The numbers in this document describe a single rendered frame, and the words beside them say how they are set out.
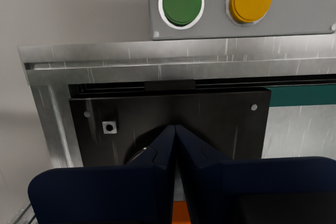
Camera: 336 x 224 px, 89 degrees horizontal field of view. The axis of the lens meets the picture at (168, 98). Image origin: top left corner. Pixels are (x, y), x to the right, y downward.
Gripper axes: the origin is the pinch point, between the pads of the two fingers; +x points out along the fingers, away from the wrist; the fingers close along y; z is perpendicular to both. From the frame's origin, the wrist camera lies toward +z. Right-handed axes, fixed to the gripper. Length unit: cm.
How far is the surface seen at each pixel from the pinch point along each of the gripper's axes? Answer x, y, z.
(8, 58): 23.6, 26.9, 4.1
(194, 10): 12.3, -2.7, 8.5
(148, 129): 12.5, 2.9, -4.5
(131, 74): 13.5, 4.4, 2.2
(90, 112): 12.5, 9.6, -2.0
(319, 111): 17.9, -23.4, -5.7
